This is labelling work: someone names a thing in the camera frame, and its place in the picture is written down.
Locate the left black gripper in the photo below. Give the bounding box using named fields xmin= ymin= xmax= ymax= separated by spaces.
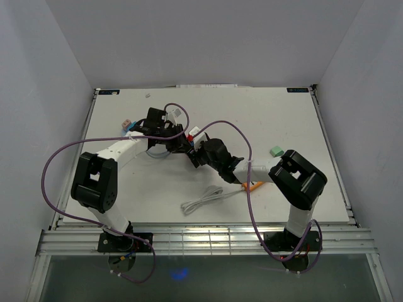
xmin=157 ymin=124 xmax=192 ymax=154

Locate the cyan blue charger plug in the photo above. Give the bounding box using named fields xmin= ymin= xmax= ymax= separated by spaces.
xmin=128 ymin=121 xmax=141 ymax=131

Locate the rose gold charger plug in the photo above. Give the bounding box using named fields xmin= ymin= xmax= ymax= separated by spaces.
xmin=122 ymin=119 xmax=132 ymax=131

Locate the green charger plug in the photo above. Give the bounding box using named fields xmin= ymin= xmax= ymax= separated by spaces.
xmin=270 ymin=146 xmax=284 ymax=157

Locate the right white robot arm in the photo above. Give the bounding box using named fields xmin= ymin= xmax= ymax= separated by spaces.
xmin=190 ymin=138 xmax=327 ymax=250

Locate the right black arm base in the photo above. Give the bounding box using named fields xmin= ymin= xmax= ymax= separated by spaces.
xmin=264 ymin=230 xmax=320 ymax=252

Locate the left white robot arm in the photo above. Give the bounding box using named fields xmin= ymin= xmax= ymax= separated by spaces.
xmin=71 ymin=108 xmax=187 ymax=252

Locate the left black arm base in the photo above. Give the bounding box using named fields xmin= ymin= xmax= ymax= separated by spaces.
xmin=97 ymin=232 xmax=151 ymax=254

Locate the left blue corner label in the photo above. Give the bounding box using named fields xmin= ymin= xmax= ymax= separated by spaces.
xmin=98 ymin=89 xmax=120 ymax=95

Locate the blue corner label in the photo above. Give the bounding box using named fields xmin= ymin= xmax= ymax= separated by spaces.
xmin=98 ymin=89 xmax=120 ymax=95
xmin=287 ymin=87 xmax=309 ymax=93

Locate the orange power strip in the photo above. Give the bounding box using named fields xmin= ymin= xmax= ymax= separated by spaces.
xmin=241 ymin=182 xmax=264 ymax=192

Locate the right blue corner label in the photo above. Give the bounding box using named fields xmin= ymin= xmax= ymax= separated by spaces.
xmin=287 ymin=87 xmax=309 ymax=93

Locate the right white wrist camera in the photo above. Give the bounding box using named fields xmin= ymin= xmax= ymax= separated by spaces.
xmin=187 ymin=126 xmax=208 ymax=151

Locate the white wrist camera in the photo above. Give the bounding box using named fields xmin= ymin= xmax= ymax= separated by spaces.
xmin=166 ymin=109 xmax=181 ymax=125
xmin=187 ymin=126 xmax=208 ymax=151

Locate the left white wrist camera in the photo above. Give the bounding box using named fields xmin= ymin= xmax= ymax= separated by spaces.
xmin=166 ymin=109 xmax=181 ymax=125

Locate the light blue power cord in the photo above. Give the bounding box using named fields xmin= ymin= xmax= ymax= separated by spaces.
xmin=146 ymin=149 xmax=173 ymax=159

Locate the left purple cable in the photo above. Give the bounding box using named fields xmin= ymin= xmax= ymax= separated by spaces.
xmin=42 ymin=103 xmax=190 ymax=284

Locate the purple cable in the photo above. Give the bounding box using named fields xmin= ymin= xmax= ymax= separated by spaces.
xmin=188 ymin=120 xmax=324 ymax=262
xmin=42 ymin=103 xmax=190 ymax=284

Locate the white coiled power cord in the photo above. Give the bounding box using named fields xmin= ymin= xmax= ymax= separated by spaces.
xmin=180 ymin=184 xmax=245 ymax=216

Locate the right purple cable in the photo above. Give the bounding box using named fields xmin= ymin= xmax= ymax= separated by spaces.
xmin=188 ymin=120 xmax=324 ymax=262

